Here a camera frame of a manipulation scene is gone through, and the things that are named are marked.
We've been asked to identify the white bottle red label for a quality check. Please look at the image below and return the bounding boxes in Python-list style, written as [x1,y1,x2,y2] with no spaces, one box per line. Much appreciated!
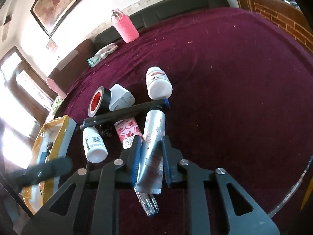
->
[145,66,172,100]

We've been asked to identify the white power adapter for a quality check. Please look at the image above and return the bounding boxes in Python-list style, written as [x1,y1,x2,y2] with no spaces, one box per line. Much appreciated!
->
[109,84,135,111]

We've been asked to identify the white bottle green label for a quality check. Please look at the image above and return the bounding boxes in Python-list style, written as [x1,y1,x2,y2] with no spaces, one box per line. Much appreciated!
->
[82,127,108,163]

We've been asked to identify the clear blue gel pen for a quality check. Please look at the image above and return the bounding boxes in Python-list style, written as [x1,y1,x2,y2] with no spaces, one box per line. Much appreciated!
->
[135,192,159,218]

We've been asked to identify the black marker blue caps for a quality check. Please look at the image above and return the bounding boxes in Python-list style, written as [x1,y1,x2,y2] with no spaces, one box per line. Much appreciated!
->
[83,99,170,126]

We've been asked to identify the maroon bed blanket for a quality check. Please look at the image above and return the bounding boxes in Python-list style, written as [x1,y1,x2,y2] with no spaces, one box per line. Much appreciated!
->
[53,6,313,235]

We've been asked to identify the yellow packing tape roll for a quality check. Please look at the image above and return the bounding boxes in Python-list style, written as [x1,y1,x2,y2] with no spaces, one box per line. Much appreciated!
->
[301,177,313,210]

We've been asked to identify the silver white cream tube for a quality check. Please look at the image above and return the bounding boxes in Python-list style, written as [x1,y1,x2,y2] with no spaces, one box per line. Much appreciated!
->
[135,109,165,195]

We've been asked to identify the pink water bottle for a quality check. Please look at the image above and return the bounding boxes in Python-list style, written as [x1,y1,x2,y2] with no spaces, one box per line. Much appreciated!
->
[112,9,139,43]

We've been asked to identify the black silver pen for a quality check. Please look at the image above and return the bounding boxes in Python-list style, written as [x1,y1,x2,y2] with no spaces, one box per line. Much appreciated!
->
[78,124,92,131]

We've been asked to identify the brown armchair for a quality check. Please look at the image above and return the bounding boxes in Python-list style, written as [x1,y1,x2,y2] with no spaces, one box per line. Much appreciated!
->
[46,39,95,99]

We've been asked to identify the rose pattern cream tube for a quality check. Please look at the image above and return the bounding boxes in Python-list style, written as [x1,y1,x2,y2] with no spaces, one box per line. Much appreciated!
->
[115,118,143,149]

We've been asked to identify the white green glove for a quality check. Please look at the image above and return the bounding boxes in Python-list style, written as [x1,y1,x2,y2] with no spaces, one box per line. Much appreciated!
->
[87,43,118,67]

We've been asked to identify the blue battery pack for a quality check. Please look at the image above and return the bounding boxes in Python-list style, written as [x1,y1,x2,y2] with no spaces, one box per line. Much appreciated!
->
[40,151,50,163]

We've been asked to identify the framed wall painting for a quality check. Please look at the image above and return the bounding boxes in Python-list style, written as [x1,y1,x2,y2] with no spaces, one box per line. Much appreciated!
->
[30,0,81,37]

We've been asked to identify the silver craft knife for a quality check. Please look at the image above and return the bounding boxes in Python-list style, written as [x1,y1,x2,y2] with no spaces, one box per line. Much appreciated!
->
[268,156,313,218]

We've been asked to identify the white tray with yellow tape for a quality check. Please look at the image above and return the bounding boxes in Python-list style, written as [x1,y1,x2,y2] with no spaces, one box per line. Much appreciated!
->
[23,115,76,214]

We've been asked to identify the black headboard cushion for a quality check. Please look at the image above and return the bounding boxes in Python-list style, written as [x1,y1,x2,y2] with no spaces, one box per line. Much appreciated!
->
[94,0,230,51]

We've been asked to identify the small black clip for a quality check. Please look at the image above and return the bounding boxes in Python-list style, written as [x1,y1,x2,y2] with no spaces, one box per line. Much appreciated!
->
[100,125,114,139]

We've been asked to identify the black tape roll red core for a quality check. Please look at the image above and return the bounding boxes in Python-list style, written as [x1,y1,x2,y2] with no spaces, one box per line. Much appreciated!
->
[88,86,112,117]

